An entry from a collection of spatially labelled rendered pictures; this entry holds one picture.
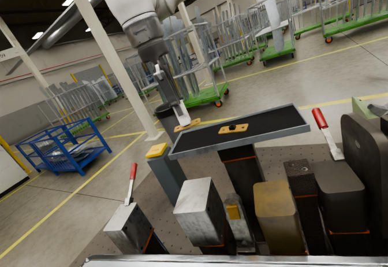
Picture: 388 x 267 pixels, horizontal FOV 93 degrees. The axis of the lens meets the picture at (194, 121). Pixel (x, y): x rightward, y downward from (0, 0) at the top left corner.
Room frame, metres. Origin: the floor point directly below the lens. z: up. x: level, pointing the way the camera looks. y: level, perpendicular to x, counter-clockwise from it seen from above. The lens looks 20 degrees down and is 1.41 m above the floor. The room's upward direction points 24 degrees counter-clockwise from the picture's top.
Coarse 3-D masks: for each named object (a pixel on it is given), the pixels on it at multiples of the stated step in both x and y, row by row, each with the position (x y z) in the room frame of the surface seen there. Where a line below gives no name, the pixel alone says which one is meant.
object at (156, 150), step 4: (160, 144) 0.59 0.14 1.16; (164, 144) 0.58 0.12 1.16; (152, 148) 0.59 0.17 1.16; (156, 148) 0.57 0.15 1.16; (160, 148) 0.56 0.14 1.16; (164, 148) 0.56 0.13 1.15; (148, 152) 0.57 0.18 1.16; (152, 152) 0.56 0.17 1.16; (156, 152) 0.54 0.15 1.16; (160, 152) 0.54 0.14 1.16; (148, 156) 0.55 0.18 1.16; (152, 156) 0.55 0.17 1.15
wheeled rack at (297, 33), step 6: (288, 0) 7.69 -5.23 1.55; (330, 0) 7.11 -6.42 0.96; (312, 6) 7.97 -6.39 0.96; (348, 12) 7.13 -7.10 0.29; (330, 18) 7.48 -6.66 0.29; (336, 18) 6.91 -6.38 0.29; (348, 18) 6.67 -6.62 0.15; (294, 24) 8.42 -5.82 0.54; (312, 24) 8.01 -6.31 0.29; (318, 24) 7.37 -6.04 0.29; (324, 24) 7.05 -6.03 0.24; (300, 30) 7.88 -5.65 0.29; (306, 30) 7.42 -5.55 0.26
